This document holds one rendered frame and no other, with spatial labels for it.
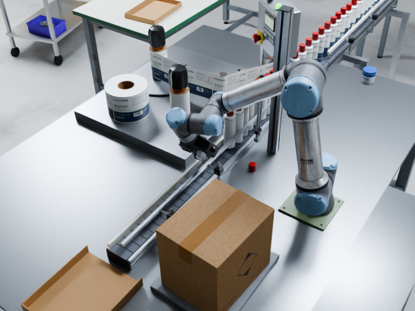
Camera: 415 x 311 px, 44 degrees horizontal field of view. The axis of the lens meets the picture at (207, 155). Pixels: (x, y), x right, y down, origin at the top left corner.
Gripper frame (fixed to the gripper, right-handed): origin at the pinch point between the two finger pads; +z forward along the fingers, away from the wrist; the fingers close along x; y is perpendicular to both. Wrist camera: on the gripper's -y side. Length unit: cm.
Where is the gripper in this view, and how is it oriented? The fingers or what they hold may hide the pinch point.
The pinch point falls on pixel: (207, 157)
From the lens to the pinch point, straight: 213.3
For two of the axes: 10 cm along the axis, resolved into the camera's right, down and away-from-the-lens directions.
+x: -4.9, 8.4, -2.3
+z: 2.9, 4.1, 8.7
